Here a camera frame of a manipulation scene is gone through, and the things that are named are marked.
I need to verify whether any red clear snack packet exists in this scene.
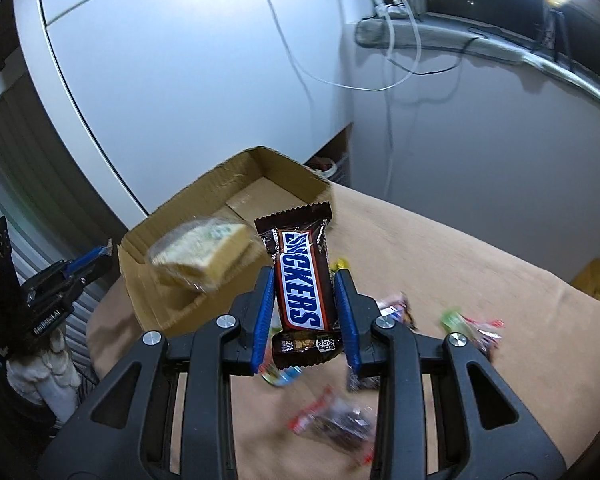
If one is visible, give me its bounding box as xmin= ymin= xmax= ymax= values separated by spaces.
xmin=287 ymin=387 xmax=376 ymax=453

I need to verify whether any dark brown snack packet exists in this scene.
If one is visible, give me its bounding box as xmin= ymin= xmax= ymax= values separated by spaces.
xmin=347 ymin=367 xmax=381 ymax=392

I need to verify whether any black tripod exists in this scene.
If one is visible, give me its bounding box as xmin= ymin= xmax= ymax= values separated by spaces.
xmin=544 ymin=5 xmax=572 ymax=61

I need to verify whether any green snack packet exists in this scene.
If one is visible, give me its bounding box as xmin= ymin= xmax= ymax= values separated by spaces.
xmin=440 ymin=310 xmax=468 ymax=333

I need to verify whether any bread packet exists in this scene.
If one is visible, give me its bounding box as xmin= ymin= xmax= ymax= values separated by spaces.
xmin=147 ymin=217 xmax=266 ymax=293

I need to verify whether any brown chocolate bar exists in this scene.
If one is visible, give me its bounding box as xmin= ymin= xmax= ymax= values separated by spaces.
xmin=254 ymin=201 xmax=342 ymax=368

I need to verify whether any white charger plug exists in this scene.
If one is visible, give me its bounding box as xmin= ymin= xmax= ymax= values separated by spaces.
xmin=371 ymin=0 xmax=407 ymax=17

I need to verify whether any blue green candy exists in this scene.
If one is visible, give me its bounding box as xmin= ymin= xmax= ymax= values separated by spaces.
xmin=260 ymin=365 xmax=301 ymax=388

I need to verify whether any grey padded sill cover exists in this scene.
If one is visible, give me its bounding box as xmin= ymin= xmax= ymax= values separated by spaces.
xmin=355 ymin=12 xmax=600 ymax=111

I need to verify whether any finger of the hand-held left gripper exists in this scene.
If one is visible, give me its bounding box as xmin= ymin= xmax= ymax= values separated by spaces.
xmin=62 ymin=240 xmax=115 ymax=286

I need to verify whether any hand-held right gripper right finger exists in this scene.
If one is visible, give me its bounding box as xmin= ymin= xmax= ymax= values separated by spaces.
xmin=332 ymin=268 xmax=566 ymax=480

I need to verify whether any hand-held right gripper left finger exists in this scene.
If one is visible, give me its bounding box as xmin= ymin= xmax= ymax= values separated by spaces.
xmin=37 ymin=266 xmax=276 ymax=480

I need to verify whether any thin white cable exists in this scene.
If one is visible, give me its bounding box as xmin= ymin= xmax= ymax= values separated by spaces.
xmin=247 ymin=0 xmax=396 ymax=93

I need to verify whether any white wardrobe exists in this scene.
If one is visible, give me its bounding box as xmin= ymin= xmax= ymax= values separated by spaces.
xmin=12 ymin=0 xmax=356 ymax=231

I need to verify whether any cardboard box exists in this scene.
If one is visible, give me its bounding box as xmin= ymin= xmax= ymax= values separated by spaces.
xmin=117 ymin=146 xmax=333 ymax=338

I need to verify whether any green yellow carton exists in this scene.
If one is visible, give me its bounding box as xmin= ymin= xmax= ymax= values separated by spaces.
xmin=570 ymin=259 xmax=600 ymax=311

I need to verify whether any black cable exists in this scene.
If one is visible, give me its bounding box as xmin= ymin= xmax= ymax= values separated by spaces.
xmin=387 ymin=30 xmax=486 ymax=77

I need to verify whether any dark red white packet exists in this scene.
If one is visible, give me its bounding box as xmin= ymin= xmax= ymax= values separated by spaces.
xmin=377 ymin=292 xmax=416 ymax=328

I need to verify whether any grey slatted panel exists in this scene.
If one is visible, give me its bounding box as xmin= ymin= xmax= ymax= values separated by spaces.
xmin=0 ymin=105 xmax=106 ymax=401

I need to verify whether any red white snack packet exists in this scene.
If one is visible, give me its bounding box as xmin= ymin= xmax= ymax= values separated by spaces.
xmin=462 ymin=317 xmax=506 ymax=356

